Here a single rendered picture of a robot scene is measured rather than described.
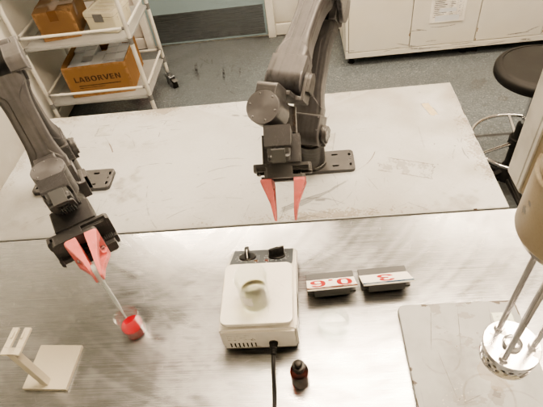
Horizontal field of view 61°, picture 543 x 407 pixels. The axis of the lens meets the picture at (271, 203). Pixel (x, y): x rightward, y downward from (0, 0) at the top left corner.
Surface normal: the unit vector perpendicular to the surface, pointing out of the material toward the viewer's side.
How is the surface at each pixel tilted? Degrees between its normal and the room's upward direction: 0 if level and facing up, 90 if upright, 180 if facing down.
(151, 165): 0
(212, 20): 90
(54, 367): 0
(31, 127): 64
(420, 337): 0
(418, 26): 90
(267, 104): 41
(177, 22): 90
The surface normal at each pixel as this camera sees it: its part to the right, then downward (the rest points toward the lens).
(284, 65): -0.22, -0.41
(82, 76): 0.04, 0.73
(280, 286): -0.11, -0.69
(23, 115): 0.40, 0.22
